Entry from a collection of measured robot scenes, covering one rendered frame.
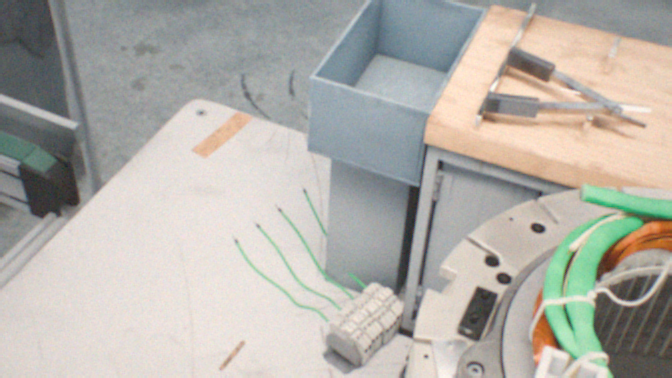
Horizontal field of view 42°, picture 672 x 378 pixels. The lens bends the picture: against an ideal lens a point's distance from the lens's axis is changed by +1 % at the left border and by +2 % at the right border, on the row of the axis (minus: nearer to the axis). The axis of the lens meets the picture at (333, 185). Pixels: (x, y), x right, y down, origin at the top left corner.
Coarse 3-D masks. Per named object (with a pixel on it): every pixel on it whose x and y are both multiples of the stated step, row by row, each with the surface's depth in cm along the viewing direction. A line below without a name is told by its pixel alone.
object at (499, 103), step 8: (488, 96) 67; (496, 96) 67; (504, 96) 67; (512, 96) 67; (520, 96) 67; (528, 96) 67; (488, 104) 68; (496, 104) 68; (504, 104) 67; (512, 104) 67; (520, 104) 67; (528, 104) 67; (536, 104) 67; (488, 112) 68; (496, 112) 68; (504, 112) 68; (512, 112) 68; (520, 112) 68; (528, 112) 68; (536, 112) 68
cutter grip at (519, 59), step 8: (512, 48) 72; (512, 56) 72; (520, 56) 71; (528, 56) 71; (512, 64) 72; (520, 64) 72; (528, 64) 71; (536, 64) 71; (544, 64) 71; (552, 64) 71; (528, 72) 72; (536, 72) 71; (544, 72) 71; (544, 80) 71
